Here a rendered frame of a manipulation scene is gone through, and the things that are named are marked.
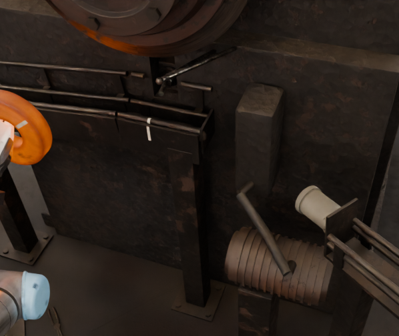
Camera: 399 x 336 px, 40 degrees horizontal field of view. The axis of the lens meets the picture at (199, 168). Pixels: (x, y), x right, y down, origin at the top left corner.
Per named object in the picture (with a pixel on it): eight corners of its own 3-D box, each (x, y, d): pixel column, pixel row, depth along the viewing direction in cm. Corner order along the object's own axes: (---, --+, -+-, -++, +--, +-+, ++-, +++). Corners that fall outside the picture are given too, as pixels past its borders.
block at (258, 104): (247, 160, 130) (249, 77, 113) (281, 167, 128) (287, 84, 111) (233, 192, 123) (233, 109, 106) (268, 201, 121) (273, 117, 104)
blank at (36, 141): (25, 164, 111) (15, 175, 108) (-34, 106, 105) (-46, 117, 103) (69, 141, 101) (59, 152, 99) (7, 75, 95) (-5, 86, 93)
